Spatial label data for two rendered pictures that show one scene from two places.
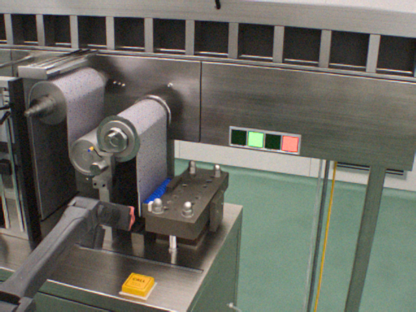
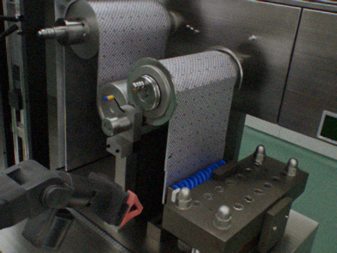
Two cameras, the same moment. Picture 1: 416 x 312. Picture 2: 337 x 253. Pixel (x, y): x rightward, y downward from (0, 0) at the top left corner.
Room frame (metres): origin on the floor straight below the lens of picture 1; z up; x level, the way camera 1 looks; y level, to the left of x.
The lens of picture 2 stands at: (0.69, -0.07, 1.52)
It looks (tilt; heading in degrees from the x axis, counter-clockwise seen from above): 24 degrees down; 23
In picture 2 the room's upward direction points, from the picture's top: 6 degrees clockwise
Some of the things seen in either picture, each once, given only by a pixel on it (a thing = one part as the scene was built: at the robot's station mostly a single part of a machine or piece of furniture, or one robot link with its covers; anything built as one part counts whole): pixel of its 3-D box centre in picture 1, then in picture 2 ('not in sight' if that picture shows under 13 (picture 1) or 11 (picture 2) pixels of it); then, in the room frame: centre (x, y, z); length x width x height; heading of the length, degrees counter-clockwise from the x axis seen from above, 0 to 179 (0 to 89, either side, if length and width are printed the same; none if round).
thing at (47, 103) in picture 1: (43, 106); (71, 31); (1.44, 0.53, 1.33); 0.06 x 0.06 x 0.06; 74
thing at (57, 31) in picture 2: (31, 111); (50, 33); (1.38, 0.54, 1.33); 0.06 x 0.03 x 0.03; 164
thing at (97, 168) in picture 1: (97, 168); (111, 126); (1.33, 0.34, 1.18); 0.04 x 0.02 x 0.04; 74
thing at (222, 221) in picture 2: (187, 208); (223, 215); (1.33, 0.06, 1.05); 0.04 x 0.04 x 0.04
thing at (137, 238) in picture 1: (154, 218); (190, 208); (1.49, 0.19, 0.92); 0.28 x 0.04 x 0.04; 164
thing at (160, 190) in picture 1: (159, 192); (201, 178); (1.49, 0.17, 1.03); 0.21 x 0.04 x 0.03; 164
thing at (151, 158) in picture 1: (152, 151); (201, 120); (1.49, 0.19, 1.17); 0.23 x 0.01 x 0.18; 164
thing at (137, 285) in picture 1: (138, 285); not in sight; (1.12, 0.19, 0.91); 0.07 x 0.07 x 0.02; 74
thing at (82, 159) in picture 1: (104, 143); (148, 97); (1.54, 0.36, 1.17); 0.26 x 0.12 x 0.12; 164
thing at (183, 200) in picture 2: (157, 205); (184, 196); (1.35, 0.16, 1.05); 0.04 x 0.04 x 0.04
